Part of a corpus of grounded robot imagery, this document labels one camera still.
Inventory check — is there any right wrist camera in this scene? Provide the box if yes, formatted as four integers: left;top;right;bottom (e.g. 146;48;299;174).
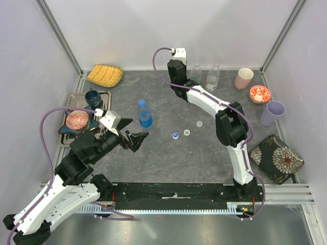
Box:
170;47;187;65

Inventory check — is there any dark blue teacup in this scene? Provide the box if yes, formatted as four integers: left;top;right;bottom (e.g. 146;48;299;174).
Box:
85;88;102;107

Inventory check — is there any dark patterned pouch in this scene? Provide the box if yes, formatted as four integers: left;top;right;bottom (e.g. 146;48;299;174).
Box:
249;134;305;185

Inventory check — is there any orange patterned bowl right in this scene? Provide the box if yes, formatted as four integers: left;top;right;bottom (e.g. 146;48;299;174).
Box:
249;85;272;104

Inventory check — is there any black base bar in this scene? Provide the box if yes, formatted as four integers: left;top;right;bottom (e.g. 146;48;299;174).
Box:
84;181;264;210

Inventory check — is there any pink cup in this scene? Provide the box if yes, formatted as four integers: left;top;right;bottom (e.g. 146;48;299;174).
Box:
235;68;254;90

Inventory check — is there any blue label bottle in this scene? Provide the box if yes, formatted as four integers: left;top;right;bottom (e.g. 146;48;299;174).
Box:
137;99;153;128

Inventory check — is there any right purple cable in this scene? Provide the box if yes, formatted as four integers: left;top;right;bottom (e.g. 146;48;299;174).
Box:
152;47;266;222

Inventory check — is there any blue white Pocari cap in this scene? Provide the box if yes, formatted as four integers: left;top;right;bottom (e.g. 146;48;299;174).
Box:
172;132;179;139

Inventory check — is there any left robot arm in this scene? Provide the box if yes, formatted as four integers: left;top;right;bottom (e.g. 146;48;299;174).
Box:
3;118;149;244

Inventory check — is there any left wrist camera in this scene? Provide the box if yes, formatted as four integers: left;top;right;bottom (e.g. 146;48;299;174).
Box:
95;109;121;136

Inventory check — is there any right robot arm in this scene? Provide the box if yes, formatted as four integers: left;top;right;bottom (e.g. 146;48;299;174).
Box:
168;59;258;201

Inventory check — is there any green white bottle cap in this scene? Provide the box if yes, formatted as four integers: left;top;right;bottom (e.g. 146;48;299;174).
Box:
183;129;191;136

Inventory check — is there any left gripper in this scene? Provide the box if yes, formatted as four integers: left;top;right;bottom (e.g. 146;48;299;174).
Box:
90;117;149;163

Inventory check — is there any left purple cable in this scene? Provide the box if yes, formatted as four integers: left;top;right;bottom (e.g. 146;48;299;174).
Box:
6;106;100;245

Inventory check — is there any metal tray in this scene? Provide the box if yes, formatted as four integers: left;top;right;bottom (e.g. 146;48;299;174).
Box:
60;91;112;148

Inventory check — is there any orange patterned bowl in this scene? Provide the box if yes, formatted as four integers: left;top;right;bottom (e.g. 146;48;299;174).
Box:
65;110;89;131
249;85;272;104

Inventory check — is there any purple cup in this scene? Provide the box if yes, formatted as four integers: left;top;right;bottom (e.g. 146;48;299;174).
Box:
260;101;286;126

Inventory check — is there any yellow woven plate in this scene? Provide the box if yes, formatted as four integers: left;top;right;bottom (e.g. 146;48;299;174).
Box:
86;64;123;88

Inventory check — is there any slotted cable duct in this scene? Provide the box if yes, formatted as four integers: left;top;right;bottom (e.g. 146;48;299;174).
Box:
76;203;255;215

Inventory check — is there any red label clear bottle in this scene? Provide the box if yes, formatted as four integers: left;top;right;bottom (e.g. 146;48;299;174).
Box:
205;63;220;91

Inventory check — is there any blue star plate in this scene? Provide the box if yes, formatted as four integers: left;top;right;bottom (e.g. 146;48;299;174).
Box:
58;110;100;136

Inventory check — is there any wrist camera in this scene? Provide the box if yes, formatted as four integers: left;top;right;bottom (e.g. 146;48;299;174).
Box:
170;47;187;65
95;109;121;136

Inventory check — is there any purple cable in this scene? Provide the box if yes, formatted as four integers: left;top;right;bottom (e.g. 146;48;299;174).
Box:
152;47;266;222
6;106;100;245

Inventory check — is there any orange patterned bowl left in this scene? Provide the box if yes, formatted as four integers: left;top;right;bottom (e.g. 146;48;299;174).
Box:
65;110;89;131

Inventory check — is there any green label bottle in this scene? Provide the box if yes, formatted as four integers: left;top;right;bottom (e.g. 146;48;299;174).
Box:
189;63;202;85

